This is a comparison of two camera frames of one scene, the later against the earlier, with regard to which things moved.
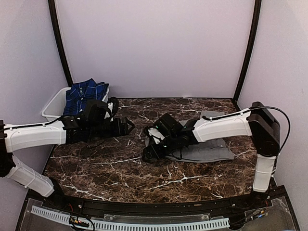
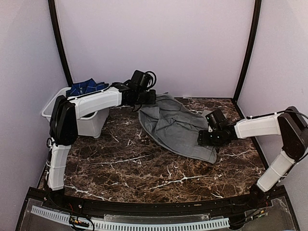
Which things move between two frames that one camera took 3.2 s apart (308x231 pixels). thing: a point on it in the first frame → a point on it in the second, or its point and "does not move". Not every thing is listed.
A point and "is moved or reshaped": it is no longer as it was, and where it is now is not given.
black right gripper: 147,150 → 203,139
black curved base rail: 103,206 does not move
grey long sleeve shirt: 213,150 is moved or reshaped
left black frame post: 51,5 does not move
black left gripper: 124,131 → 152,99
